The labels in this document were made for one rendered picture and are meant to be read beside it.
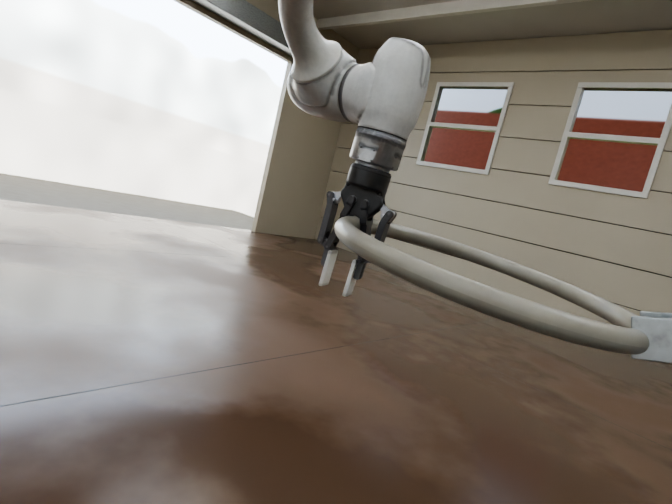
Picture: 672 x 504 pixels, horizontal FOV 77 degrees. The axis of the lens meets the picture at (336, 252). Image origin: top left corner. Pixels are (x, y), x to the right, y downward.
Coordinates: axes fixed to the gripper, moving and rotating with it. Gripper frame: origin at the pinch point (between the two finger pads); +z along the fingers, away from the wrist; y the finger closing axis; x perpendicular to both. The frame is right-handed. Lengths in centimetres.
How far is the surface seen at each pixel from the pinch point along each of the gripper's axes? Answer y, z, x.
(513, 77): -87, -225, 648
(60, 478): -66, 90, 1
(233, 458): -37, 89, 44
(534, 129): -30, -153, 630
